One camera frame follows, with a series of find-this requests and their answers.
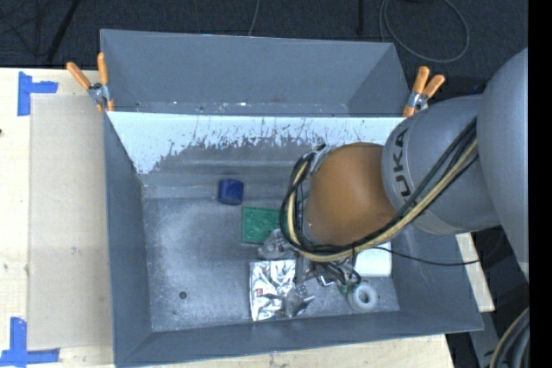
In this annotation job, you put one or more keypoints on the silver foil packet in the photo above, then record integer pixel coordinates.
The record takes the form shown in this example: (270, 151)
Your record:
(269, 293)

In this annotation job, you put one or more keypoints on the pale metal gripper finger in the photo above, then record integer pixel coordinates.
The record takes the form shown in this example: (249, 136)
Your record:
(307, 300)
(292, 306)

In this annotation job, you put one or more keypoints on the blue cup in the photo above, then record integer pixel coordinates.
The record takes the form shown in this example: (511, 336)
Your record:
(230, 191)

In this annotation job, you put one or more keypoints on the pale cardboard board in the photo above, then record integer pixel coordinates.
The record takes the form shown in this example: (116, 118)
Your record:
(64, 207)

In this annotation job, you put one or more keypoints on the dark green flat block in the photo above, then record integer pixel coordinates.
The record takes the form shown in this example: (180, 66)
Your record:
(257, 224)

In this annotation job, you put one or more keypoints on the grey metal bin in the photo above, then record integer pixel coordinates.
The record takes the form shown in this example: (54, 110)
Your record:
(194, 254)

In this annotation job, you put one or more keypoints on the white box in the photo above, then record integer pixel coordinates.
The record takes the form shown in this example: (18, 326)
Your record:
(376, 263)

